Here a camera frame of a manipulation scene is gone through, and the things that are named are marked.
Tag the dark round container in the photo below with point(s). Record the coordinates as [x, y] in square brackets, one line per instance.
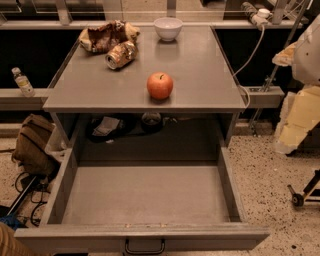
[151, 122]

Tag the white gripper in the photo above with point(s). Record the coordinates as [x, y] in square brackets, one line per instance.
[309, 56]

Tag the clear plastic water bottle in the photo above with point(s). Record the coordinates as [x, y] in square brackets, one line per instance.
[23, 82]

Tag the black wheeled stand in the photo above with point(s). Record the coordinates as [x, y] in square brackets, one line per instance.
[311, 192]

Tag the crushed gold soda can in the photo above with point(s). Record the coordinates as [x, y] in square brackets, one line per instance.
[121, 54]

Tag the white power adapter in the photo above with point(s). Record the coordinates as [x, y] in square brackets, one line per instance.
[258, 17]

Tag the brown canvas backpack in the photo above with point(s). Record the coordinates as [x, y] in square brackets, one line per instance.
[30, 146]

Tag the crumpled brown chip bag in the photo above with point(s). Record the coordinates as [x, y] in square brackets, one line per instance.
[104, 38]

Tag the black bag behind cabinet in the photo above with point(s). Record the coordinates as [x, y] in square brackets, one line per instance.
[108, 128]

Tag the open grey top drawer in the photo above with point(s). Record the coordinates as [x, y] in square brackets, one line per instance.
[192, 207]

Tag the grey metal cabinet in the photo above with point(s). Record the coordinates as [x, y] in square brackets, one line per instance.
[204, 100]

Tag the grey metal rail ledge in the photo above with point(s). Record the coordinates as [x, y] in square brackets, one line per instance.
[14, 100]

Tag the red apple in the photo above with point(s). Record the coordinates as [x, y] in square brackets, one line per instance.
[159, 85]

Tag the black drawer handle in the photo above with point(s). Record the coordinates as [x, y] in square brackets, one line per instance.
[144, 247]

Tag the white ceramic bowl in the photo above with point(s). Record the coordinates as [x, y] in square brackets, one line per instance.
[168, 28]

